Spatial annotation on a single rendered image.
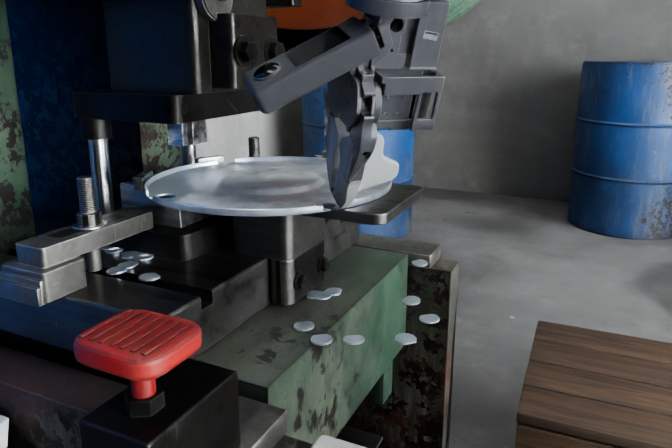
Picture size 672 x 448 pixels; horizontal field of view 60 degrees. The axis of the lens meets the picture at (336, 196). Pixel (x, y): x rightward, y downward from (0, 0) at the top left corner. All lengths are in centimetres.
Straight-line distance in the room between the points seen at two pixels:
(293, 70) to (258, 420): 29
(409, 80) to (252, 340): 31
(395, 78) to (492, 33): 346
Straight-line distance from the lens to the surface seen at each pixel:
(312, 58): 49
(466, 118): 401
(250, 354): 60
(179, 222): 71
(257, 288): 67
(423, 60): 53
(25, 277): 63
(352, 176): 54
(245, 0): 74
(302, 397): 62
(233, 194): 66
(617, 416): 113
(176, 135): 75
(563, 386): 118
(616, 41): 389
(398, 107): 53
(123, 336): 40
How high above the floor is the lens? 94
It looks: 14 degrees down
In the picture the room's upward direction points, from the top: straight up
